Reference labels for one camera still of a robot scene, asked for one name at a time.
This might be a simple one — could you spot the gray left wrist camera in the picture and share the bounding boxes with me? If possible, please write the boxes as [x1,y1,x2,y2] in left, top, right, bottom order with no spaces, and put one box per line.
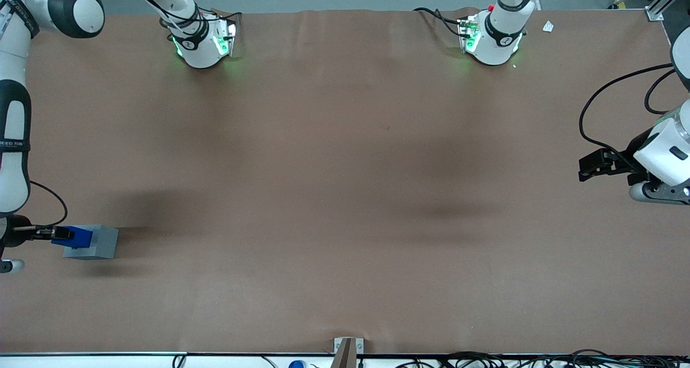
[629,182,690,206]

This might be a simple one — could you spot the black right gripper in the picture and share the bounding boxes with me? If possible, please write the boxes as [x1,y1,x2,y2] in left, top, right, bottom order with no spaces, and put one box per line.
[0,214,74,249]

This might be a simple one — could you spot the blue plastic part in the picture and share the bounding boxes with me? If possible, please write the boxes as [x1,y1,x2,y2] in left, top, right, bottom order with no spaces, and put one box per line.
[52,225,95,250]

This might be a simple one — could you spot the brown table cover sheet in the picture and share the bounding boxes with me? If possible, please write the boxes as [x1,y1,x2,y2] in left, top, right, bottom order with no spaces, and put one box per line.
[0,7,690,356]

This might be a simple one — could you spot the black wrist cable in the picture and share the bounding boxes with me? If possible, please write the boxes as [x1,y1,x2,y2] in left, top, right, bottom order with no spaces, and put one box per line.
[578,63,675,169]
[644,68,678,116]
[29,180,69,230]

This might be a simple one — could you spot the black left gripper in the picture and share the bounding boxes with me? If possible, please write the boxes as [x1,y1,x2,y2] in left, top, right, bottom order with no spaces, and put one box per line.
[578,127,656,187]

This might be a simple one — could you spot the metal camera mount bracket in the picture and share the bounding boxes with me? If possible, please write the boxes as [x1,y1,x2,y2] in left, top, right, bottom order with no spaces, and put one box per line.
[330,337,365,368]

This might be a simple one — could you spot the black arm base cable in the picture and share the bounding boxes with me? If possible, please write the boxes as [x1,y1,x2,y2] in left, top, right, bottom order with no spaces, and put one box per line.
[108,0,243,41]
[413,6,466,38]

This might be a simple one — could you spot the gray square base block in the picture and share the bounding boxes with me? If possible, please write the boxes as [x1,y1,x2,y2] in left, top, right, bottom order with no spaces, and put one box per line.
[63,224,119,260]

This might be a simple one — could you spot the aluminium frame post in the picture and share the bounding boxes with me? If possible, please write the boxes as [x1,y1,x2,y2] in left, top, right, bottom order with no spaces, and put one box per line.
[645,0,690,23]

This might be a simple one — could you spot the tangled black cables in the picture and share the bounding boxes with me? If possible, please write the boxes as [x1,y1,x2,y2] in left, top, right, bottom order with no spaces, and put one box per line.
[396,349,690,368]

